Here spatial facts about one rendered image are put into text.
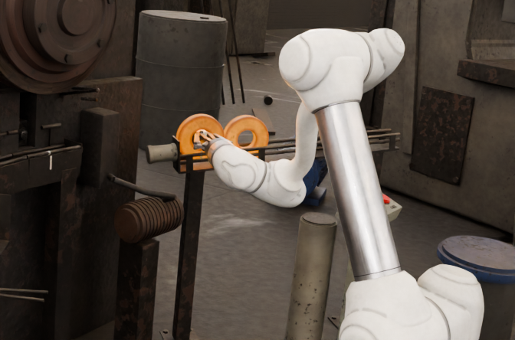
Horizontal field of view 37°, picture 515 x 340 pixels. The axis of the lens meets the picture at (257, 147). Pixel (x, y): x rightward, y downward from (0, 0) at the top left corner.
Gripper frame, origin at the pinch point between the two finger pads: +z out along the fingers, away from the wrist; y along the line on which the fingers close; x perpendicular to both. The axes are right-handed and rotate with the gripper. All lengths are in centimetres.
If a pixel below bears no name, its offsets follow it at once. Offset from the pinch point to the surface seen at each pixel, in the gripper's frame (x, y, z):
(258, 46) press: -98, 306, 721
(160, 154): -6.3, -13.6, -2.6
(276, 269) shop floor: -77, 56, 49
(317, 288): -42, 34, -30
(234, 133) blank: 0.4, 10.9, -1.5
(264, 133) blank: 0.5, 21.1, -1.5
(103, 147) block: -3.8, -31.7, -3.2
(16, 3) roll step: 41, -60, -24
